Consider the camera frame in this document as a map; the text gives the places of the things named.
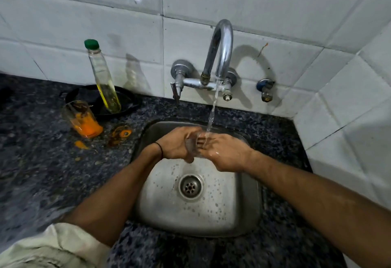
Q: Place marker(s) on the glass with orange residue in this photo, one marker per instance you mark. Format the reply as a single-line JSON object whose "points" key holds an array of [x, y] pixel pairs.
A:
{"points": [[82, 119]]}

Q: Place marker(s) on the person's left forearm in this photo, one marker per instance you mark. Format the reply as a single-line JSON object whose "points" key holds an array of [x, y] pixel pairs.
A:
{"points": [[117, 190]]}

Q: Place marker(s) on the black wrist band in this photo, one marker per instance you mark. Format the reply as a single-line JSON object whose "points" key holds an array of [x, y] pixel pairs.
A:
{"points": [[160, 149]]}

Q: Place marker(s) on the clear drinking glass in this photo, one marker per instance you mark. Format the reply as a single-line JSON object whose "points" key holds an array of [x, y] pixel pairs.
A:
{"points": [[193, 146]]}

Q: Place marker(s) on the chrome wall faucet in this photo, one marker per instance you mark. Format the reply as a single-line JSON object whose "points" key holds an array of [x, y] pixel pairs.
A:
{"points": [[213, 63]]}

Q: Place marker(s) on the person's left hand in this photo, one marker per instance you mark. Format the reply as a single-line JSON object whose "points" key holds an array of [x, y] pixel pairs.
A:
{"points": [[174, 144]]}

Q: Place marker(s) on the cream rolled sleeve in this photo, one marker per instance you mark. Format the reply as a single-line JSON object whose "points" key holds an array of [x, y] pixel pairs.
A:
{"points": [[52, 249]]}

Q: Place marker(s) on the person's right hand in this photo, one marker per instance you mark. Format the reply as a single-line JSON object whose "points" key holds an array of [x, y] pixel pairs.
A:
{"points": [[227, 154]]}

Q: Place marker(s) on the person's left thumb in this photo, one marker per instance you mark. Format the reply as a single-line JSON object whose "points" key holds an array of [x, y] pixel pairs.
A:
{"points": [[190, 154]]}

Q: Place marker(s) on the sink drain strainer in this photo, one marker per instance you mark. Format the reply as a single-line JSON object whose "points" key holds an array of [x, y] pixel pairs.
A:
{"points": [[190, 186]]}

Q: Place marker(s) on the person's right forearm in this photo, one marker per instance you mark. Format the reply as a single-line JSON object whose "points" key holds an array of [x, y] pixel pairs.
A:
{"points": [[320, 208]]}

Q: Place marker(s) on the person's right fingers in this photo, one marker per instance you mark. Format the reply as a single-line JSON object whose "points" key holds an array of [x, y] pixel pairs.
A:
{"points": [[207, 145]]}

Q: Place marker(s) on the black frying pan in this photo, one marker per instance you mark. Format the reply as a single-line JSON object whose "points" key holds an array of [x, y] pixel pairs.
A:
{"points": [[99, 99]]}

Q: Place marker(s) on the stainless steel sink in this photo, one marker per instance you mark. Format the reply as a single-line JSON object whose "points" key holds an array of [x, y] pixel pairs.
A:
{"points": [[197, 182]]}

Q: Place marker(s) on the blue wall tap valve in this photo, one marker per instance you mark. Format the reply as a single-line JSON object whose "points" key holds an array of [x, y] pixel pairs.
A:
{"points": [[265, 89]]}

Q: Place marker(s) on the clear bottle with green cap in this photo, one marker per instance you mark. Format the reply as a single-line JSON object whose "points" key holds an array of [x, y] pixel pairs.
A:
{"points": [[102, 75]]}

